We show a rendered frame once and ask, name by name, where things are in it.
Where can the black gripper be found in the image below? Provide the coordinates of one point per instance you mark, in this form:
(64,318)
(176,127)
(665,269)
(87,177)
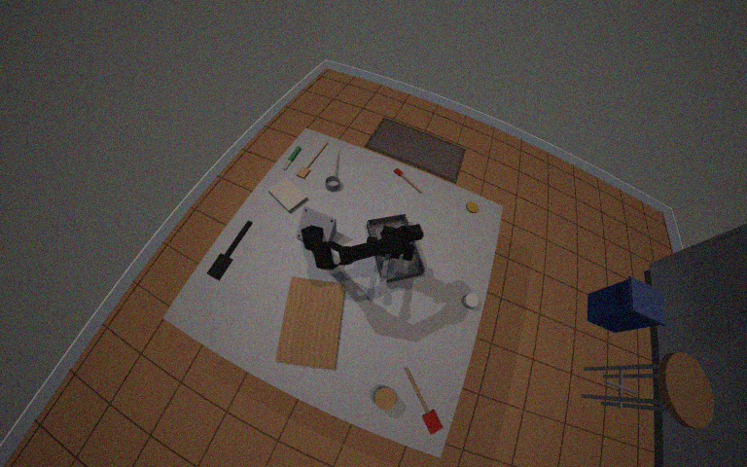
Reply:
(408,256)

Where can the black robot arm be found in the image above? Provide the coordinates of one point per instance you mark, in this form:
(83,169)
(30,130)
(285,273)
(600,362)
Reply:
(394,241)

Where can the grey saucepan with brown lid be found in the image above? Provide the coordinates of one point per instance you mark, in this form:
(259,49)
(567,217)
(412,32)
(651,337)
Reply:
(384,397)

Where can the grey short cylinder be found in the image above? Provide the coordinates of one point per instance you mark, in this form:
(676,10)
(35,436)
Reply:
(470,300)

